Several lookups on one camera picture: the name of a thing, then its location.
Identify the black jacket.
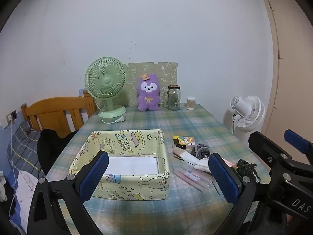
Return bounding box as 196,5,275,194
37,128,78,174

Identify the white beige sock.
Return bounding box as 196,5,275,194
173,148,212,172

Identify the blue plaid pillow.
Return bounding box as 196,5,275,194
7,121,47,177

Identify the white standing fan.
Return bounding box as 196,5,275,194
230,95,265,134

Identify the white cloth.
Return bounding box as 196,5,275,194
10,170,47,233

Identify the clear plastic packet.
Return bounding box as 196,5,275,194
172,168,216,191

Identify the green fan power cord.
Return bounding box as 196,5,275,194
96,101,126,124

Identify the white charging cable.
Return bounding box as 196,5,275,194
9,120,20,201

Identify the cartoon printed packet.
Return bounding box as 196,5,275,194
176,136,195,150

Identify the purple plush toy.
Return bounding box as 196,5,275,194
136,73,162,112

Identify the glass mug jar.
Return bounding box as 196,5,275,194
162,85,181,111

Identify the beige door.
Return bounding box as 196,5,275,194
260,0,313,162

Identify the wooden bed headboard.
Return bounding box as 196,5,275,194
21,90,98,139

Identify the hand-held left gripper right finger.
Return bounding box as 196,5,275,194
208,152,269,235

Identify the green desk fan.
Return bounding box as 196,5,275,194
85,57,127,119

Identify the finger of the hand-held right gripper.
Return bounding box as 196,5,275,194
248,131,313,184
284,129,313,155

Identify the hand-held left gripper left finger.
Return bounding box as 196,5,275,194
27,150,110,235

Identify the yellow cartoon storage box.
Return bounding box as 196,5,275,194
69,129,171,200

